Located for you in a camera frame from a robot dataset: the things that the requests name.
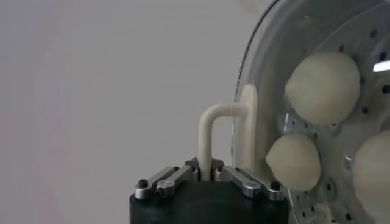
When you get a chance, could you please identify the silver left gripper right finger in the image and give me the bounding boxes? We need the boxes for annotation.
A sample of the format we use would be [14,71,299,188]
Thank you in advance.
[212,158,286,202]

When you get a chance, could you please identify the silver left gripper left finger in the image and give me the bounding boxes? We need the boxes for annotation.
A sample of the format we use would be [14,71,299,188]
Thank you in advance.
[133,157,201,201]

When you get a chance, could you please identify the white steamed baozi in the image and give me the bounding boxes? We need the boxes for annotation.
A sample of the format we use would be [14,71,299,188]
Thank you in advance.
[352,130,390,224]
[285,51,361,127]
[265,133,322,192]

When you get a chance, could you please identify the glass pot lid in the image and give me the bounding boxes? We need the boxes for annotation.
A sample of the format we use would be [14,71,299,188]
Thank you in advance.
[197,0,390,224]

